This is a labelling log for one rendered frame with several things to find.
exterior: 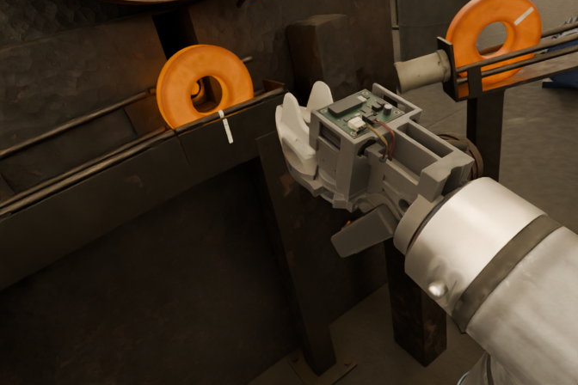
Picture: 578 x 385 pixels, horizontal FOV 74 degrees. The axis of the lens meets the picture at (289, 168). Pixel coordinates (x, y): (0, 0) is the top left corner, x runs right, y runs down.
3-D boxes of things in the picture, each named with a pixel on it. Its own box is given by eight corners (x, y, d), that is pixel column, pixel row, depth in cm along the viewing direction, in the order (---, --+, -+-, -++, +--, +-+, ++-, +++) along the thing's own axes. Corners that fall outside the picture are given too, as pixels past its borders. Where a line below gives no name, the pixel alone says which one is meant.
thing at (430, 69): (396, 88, 76) (390, 59, 73) (442, 76, 74) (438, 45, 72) (402, 98, 71) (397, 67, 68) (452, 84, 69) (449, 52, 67)
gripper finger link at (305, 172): (308, 124, 38) (367, 171, 33) (308, 137, 40) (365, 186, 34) (268, 141, 37) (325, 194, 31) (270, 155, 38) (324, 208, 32)
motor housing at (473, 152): (381, 344, 98) (356, 162, 73) (438, 297, 107) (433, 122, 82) (421, 381, 88) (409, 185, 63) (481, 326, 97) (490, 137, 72)
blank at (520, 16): (476, 95, 75) (484, 101, 72) (426, 40, 70) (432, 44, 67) (550, 33, 69) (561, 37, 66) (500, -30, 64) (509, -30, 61)
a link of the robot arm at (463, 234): (513, 270, 30) (431, 342, 26) (461, 229, 33) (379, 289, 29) (568, 191, 24) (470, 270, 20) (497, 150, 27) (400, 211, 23)
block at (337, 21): (304, 139, 82) (280, 23, 71) (332, 125, 85) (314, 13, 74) (335, 152, 74) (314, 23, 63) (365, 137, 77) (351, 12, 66)
